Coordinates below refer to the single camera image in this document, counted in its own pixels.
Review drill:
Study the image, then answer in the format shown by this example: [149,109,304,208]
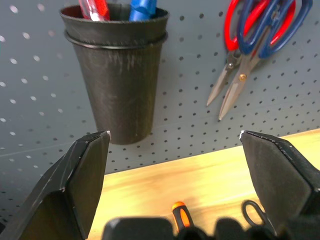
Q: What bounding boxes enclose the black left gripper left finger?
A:
[7,130,111,240]

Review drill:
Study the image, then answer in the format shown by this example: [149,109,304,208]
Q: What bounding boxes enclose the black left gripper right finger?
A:
[239,130,320,237]

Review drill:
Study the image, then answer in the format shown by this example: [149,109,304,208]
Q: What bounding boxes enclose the grey pegboard wall panel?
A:
[0,0,320,226]

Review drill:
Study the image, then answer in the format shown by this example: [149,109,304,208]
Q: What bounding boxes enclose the black plastic holder cup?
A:
[59,3,169,146]

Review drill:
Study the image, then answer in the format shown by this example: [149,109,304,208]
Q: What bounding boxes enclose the red marker pen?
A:
[78,0,111,22]

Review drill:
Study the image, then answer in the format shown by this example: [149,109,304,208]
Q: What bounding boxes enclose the blue marker pen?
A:
[128,0,158,22]

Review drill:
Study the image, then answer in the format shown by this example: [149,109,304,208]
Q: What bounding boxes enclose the black handled scissors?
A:
[241,199,268,227]

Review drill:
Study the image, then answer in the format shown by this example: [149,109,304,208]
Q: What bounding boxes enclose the orange black handled screwdriver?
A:
[171,201,193,232]

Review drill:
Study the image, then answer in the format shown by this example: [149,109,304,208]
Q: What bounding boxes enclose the blue handled scissors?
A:
[217,0,314,123]

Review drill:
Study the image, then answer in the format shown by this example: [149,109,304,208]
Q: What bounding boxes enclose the red handled scissors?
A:
[205,0,297,107]

